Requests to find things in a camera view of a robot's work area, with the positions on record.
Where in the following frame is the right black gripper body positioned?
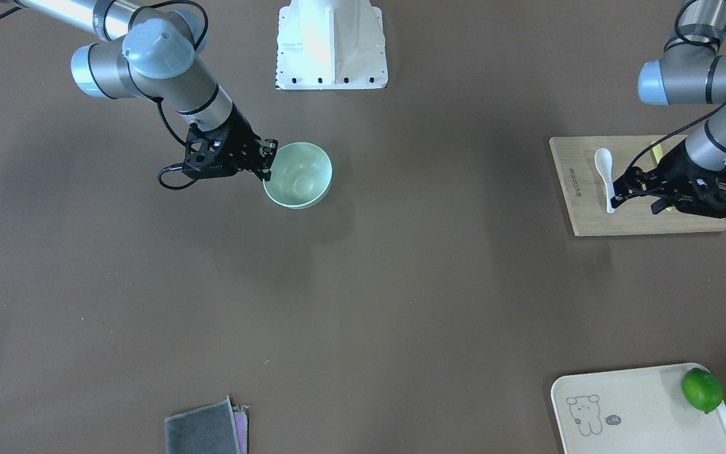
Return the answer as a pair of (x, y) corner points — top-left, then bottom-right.
(211, 106), (260, 173)

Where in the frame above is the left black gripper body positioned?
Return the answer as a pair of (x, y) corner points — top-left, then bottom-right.
(649, 139), (723, 196)

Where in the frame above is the white ceramic spoon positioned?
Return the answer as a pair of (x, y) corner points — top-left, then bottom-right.
(594, 148), (616, 214)

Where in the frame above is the green bowl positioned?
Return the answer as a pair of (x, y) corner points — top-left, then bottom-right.
(263, 142), (333, 209)

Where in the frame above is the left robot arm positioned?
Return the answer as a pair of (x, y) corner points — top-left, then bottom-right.
(607, 1), (726, 219)

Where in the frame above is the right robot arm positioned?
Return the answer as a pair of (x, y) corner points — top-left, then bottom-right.
(0, 1), (279, 185)

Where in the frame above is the yellow plastic knife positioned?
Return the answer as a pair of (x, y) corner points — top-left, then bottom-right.
(651, 143), (665, 166)

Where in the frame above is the bamboo cutting board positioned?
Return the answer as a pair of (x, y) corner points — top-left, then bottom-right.
(548, 135), (726, 236)

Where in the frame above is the green lime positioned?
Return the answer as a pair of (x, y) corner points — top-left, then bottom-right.
(681, 368), (724, 414)

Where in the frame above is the cream rabbit tray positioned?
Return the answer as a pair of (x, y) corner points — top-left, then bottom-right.
(550, 363), (726, 453)

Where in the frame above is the grey folded cloth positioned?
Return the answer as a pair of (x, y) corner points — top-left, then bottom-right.
(164, 396), (250, 453)

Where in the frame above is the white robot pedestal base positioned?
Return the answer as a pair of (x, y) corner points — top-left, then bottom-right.
(275, 1), (389, 90)

